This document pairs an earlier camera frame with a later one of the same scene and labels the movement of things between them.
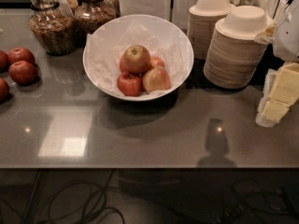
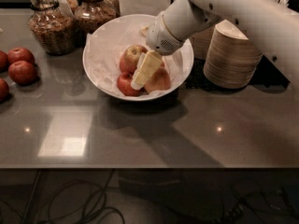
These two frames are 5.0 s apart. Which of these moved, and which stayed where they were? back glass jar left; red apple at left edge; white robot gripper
Moved: white robot gripper
Stayed: back glass jar left; red apple at left edge
